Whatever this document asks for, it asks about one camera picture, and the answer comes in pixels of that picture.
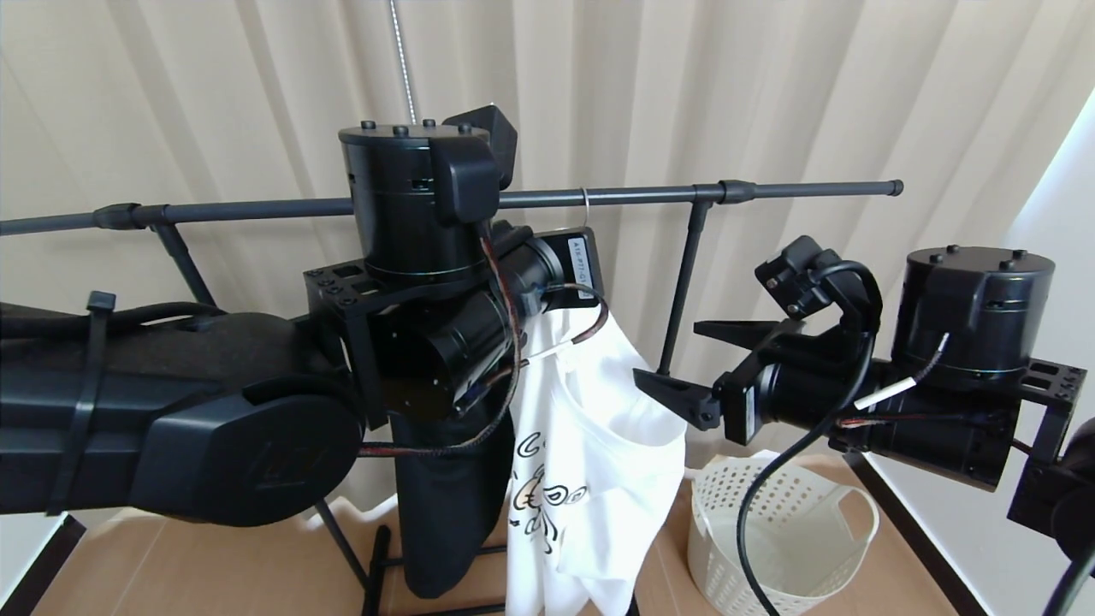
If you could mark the black clothes rack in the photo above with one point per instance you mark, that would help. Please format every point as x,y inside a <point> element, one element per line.
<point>642,195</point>

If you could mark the pink clothes hanger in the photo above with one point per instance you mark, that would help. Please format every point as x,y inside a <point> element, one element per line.
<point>587,205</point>

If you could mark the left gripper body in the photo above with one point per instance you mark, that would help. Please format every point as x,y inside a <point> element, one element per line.
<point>535,274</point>

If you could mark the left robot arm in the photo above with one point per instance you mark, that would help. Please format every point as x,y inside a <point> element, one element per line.
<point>214,428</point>

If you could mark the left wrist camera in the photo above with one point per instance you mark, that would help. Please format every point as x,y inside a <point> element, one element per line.
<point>466,180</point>

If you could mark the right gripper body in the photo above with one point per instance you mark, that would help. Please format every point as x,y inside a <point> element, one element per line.
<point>796,398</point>

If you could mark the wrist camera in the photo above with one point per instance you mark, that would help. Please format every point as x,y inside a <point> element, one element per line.
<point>796,278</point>
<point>466,180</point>

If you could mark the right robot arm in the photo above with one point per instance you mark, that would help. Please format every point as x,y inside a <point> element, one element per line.
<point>975,342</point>

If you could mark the white printed t-shirt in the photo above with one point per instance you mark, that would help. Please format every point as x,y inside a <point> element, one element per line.
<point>599,462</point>

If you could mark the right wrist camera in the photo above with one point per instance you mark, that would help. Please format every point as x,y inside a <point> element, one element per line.
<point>796,278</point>

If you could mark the black shorts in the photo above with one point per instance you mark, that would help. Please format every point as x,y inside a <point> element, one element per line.
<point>445,530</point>

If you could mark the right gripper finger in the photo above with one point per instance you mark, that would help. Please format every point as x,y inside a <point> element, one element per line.
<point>684,398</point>
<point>753,332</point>

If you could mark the beige curtain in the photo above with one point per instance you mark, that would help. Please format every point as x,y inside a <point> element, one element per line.
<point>214,94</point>

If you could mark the white laundry basket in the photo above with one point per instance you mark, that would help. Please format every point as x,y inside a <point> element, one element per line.
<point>770,556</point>

